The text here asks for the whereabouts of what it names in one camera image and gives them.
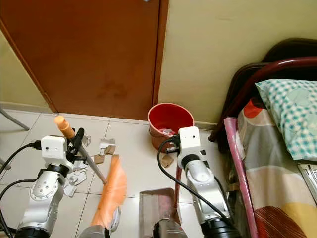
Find colourful patterned bed sheet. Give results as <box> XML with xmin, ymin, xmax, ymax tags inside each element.
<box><xmin>234</xmin><ymin>97</ymin><xmax>317</xmax><ymax>238</ymax></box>

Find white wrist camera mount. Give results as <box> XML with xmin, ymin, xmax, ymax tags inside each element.
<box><xmin>40</xmin><ymin>135</ymin><xmax>71</xmax><ymax>167</ymax></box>
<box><xmin>178</xmin><ymin>126</ymin><xmax>203</xmax><ymax>159</ymax></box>

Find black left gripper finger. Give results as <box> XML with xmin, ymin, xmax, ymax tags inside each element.
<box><xmin>72</xmin><ymin>127</ymin><xmax>86</xmax><ymax>155</ymax></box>

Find brown dustpan with red handle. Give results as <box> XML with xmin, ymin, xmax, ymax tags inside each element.
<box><xmin>139</xmin><ymin>164</ymin><xmax>184</xmax><ymax>238</ymax></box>

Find orange bristle broom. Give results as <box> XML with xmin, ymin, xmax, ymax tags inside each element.
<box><xmin>54</xmin><ymin>115</ymin><xmax>128</xmax><ymax>232</ymax></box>

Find teal checked pillow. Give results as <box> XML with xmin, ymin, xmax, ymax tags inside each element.
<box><xmin>255</xmin><ymin>78</ymin><xmax>317</xmax><ymax>162</ymax></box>

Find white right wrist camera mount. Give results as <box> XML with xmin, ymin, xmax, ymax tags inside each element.
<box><xmin>178</xmin><ymin>126</ymin><xmax>203</xmax><ymax>159</ymax></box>

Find crumpled white rubbish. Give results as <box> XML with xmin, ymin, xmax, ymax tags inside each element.
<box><xmin>158</xmin><ymin>127</ymin><xmax>179</xmax><ymax>137</ymax></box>

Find brown wooden door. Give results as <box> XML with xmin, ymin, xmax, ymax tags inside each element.
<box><xmin>0</xmin><ymin>0</ymin><xmax>172</xmax><ymax>120</ymax></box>

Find brown cardboard scrap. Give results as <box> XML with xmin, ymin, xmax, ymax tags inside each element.
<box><xmin>159</xmin><ymin>152</ymin><xmax>174</xmax><ymax>169</ymax></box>

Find dark red bed headboard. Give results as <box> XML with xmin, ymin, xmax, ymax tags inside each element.
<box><xmin>209</xmin><ymin>38</ymin><xmax>317</xmax><ymax>143</ymax></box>

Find pink bed side rail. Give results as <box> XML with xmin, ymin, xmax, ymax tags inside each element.
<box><xmin>223</xmin><ymin>116</ymin><xmax>259</xmax><ymax>238</ymax></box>

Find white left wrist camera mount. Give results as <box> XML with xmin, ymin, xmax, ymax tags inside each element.
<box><xmin>40</xmin><ymin>135</ymin><xmax>71</xmax><ymax>167</ymax></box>

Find grey metal chair leg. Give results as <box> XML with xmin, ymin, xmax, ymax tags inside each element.
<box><xmin>0</xmin><ymin>108</ymin><xmax>25</xmax><ymax>171</ymax></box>

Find red plastic bucket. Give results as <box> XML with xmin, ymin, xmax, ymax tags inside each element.
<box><xmin>147</xmin><ymin>102</ymin><xmax>195</xmax><ymax>153</ymax></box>

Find torn white paper scraps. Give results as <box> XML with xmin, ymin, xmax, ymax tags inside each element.
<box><xmin>61</xmin><ymin>166</ymin><xmax>88</xmax><ymax>198</ymax></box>

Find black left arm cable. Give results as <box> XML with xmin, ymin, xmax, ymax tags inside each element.
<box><xmin>0</xmin><ymin>141</ymin><xmax>42</xmax><ymax>238</ymax></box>

